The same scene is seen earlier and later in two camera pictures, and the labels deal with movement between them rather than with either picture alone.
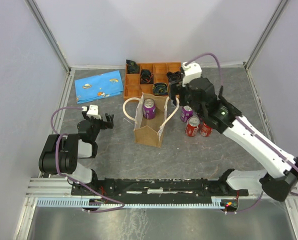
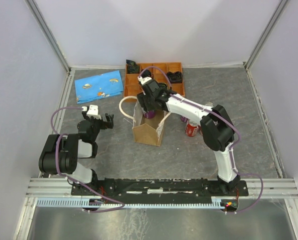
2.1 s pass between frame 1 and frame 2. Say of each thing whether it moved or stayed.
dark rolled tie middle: stayed
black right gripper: moved
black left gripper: stayed
